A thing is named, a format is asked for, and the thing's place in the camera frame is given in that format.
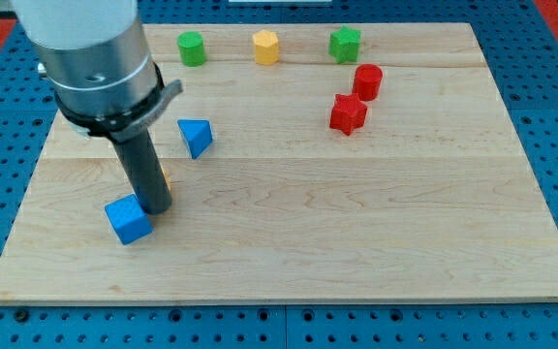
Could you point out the blue cube block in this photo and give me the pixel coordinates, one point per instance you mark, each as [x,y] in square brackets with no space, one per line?
[128,220]

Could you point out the green cylinder block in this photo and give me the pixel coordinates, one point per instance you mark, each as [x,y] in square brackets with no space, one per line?
[191,48]

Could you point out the yellow heart block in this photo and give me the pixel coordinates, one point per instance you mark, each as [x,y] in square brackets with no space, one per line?
[167,177]

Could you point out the red star block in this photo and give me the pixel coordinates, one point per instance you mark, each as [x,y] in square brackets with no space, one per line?
[348,113]

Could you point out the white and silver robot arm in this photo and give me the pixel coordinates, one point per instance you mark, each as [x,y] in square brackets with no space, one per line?
[106,83]

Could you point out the red cylinder block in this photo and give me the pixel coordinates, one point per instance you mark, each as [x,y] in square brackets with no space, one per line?
[367,81]

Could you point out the green star block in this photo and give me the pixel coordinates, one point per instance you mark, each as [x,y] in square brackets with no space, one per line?
[344,44]

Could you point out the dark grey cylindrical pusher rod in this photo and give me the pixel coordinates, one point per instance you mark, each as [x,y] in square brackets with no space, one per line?
[143,169]

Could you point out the yellow hexagon block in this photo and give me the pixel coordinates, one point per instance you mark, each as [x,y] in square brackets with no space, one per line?
[266,47]

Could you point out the light wooden board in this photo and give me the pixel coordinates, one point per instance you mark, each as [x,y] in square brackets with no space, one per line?
[431,201]

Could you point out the blue triangle block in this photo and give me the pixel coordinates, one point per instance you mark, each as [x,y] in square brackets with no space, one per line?
[197,135]

